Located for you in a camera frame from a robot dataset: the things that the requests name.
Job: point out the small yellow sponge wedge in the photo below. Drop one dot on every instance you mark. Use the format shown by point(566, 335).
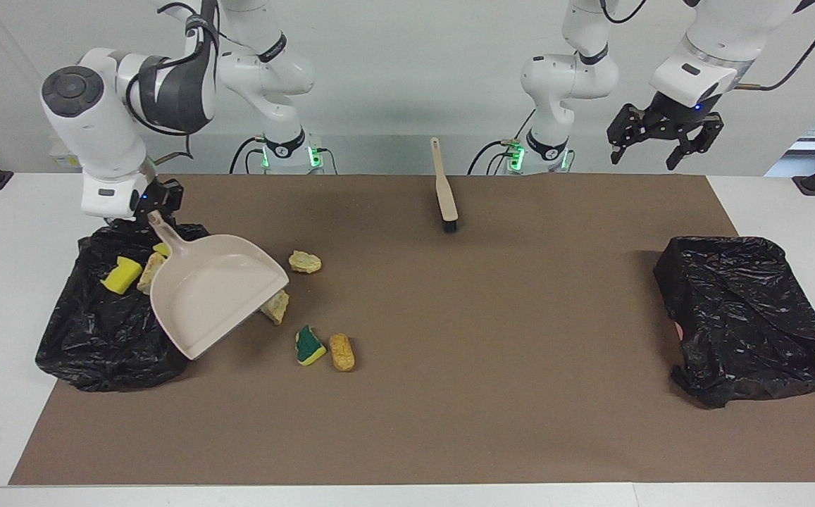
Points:
point(162, 249)

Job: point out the black bag-lined open bin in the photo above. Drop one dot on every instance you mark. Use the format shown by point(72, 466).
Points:
point(97, 338)

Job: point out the pale layered bread chunk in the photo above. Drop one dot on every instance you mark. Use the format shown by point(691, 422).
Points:
point(150, 274)

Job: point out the green and yellow sponge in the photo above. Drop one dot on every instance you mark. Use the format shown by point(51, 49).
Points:
point(308, 346)

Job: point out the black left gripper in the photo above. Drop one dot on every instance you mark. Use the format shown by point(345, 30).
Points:
point(671, 120)

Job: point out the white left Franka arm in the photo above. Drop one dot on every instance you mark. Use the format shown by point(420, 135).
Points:
point(569, 74)

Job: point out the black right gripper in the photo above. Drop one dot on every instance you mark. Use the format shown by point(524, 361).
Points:
point(164, 197)

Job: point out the large notched yellow sponge piece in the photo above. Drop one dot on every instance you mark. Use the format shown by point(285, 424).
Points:
point(122, 276)

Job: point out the golden brown bread roll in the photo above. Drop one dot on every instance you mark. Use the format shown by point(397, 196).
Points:
point(341, 353)

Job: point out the pale ragged bread chunk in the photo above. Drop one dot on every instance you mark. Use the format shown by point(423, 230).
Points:
point(277, 308)

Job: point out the beige hand brush black bristles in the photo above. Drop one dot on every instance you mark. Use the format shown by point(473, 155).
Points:
point(444, 197)

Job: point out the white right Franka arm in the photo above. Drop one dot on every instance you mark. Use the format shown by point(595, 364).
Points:
point(97, 134)

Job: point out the brown table mat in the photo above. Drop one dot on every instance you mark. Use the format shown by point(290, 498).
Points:
point(449, 436)

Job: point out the black bagged bin pink spot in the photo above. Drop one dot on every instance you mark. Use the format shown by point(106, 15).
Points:
point(738, 317)

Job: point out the beige plastic dustpan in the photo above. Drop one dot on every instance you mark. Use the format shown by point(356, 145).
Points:
point(210, 296)

